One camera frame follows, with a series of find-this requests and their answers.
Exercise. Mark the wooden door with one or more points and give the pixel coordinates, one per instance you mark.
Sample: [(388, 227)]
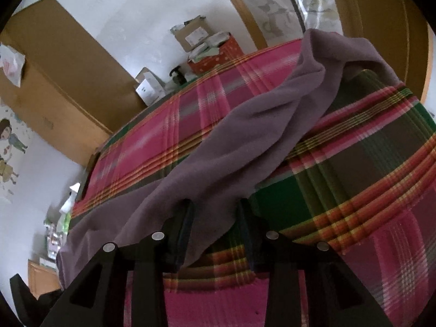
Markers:
[(374, 13)]

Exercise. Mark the black pole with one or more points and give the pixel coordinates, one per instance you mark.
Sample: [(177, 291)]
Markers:
[(293, 3)]

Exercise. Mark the low wooden cabinet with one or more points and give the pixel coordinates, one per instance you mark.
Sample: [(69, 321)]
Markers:
[(42, 277)]

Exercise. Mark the purple fleece garment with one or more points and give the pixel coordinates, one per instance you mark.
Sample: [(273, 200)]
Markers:
[(238, 126)]

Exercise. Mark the white folded paper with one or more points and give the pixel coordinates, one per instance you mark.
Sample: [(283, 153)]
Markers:
[(74, 190)]

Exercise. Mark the red dotted box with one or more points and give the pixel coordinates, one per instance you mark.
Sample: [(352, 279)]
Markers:
[(224, 58)]

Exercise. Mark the green tissue pack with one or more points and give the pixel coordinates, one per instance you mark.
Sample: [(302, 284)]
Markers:
[(64, 218)]

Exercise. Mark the wooden door frame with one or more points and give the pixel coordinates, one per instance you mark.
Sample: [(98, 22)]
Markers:
[(242, 6)]

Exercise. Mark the clear cosmetics organizer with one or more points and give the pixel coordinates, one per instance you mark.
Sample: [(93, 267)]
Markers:
[(54, 242)]

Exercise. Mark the white pink printed bag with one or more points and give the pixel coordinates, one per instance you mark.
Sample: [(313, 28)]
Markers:
[(12, 64)]

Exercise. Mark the white cardboard box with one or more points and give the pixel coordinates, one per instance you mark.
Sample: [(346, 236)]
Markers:
[(150, 88)]

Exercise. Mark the pale paper bundle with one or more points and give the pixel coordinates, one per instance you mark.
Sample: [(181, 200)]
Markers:
[(211, 46)]

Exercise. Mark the small black object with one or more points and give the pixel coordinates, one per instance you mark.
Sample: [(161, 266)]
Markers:
[(177, 76)]

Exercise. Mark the cartoon children wall sticker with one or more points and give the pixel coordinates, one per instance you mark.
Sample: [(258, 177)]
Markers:
[(8, 150)]

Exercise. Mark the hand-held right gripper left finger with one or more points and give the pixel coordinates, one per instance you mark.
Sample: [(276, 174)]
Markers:
[(184, 231)]

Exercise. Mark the wooden wardrobe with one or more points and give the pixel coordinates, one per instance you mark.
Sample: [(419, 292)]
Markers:
[(68, 75)]

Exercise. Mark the brown cardboard box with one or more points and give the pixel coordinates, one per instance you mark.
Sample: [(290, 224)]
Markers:
[(192, 34)]

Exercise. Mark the plaid bed sheet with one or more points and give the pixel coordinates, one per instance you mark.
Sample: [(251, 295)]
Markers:
[(357, 177)]

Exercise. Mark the clear plastic curtain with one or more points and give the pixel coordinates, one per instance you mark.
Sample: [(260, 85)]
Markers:
[(265, 3)]

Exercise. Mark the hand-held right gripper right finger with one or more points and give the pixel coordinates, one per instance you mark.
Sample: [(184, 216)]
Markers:
[(247, 231)]

